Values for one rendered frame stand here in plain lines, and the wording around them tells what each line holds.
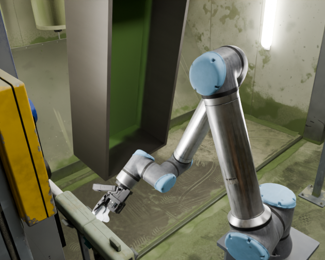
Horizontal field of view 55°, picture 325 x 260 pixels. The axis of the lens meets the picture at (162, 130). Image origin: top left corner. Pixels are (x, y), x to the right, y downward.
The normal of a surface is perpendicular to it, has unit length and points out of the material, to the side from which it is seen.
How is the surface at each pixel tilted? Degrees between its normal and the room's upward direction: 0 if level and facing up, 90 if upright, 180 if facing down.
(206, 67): 83
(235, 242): 95
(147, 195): 0
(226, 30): 90
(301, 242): 0
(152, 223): 0
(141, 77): 90
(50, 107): 57
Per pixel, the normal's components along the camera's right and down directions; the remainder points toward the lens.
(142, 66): -0.67, 0.36
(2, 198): 0.67, 0.33
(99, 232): -0.04, -0.88
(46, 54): 0.55, -0.21
